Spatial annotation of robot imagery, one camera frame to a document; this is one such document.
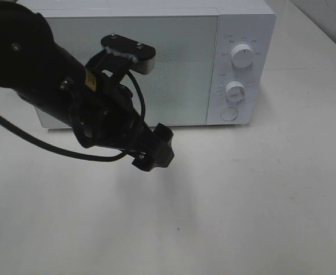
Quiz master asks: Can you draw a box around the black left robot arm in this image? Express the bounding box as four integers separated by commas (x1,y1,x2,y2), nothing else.
0,1,174,172

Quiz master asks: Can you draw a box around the black left camera cable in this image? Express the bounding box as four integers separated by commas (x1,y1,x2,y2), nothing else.
0,70,145,162

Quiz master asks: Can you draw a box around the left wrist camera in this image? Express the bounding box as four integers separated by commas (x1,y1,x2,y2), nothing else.
101,33,156,74

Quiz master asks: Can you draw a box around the round white door button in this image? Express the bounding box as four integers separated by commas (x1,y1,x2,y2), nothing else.
220,107,238,121

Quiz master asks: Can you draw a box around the white microwave door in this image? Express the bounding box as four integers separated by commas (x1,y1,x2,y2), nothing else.
47,16,218,126

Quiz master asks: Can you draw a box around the white microwave knob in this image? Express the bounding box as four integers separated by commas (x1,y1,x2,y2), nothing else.
224,81,246,102
231,42,254,69

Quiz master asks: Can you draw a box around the white microwave oven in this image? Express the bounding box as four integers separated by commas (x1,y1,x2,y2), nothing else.
26,1,276,125

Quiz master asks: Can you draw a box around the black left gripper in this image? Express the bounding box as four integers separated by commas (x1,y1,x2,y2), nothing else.
73,49,175,172

